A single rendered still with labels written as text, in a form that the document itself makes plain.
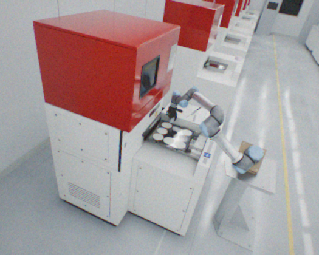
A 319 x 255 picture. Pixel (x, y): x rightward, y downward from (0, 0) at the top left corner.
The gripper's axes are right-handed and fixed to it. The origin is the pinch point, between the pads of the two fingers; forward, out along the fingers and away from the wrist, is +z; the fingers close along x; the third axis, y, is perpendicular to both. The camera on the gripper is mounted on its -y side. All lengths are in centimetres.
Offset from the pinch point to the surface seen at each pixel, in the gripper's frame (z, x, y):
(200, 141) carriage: 3.3, 33.5, -8.2
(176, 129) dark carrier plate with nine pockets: 1.4, 9.2, 1.6
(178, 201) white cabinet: 38, 58, 31
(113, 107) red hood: -48, 21, 77
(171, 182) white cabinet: 19, 50, 36
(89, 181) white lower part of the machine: 37, 2, 89
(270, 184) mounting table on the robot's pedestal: 9, 99, -30
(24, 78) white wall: -12, -124, 110
